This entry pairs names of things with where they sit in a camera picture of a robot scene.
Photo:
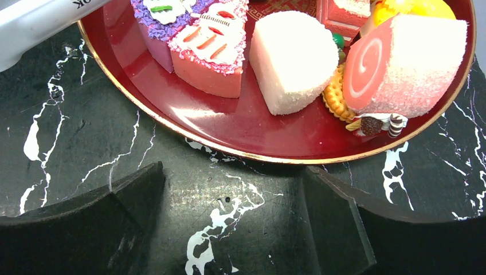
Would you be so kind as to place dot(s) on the purple frosted cake slice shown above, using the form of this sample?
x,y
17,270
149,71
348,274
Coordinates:
x,y
160,21

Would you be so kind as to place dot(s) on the small chocolate topped pastry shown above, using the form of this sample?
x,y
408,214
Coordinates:
x,y
372,124

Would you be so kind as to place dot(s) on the round yellow biscuit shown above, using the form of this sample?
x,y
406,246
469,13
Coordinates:
x,y
333,97

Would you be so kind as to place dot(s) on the white plastic tongs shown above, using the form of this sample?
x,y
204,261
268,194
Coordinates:
x,y
26,23

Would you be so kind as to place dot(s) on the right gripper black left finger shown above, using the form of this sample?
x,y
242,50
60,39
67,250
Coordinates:
x,y
103,231

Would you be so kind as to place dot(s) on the red round lacquer tray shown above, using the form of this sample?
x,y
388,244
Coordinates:
x,y
243,126

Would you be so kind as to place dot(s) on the pink swirl roll cake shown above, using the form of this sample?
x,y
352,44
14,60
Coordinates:
x,y
405,65

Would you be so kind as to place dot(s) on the white sugared cake piece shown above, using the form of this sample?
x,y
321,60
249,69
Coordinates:
x,y
293,57

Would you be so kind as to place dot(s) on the pink sprinkled cake slice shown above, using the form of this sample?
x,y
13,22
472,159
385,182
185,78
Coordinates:
x,y
208,54

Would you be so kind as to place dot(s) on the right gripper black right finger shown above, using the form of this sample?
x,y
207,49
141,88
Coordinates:
x,y
355,232

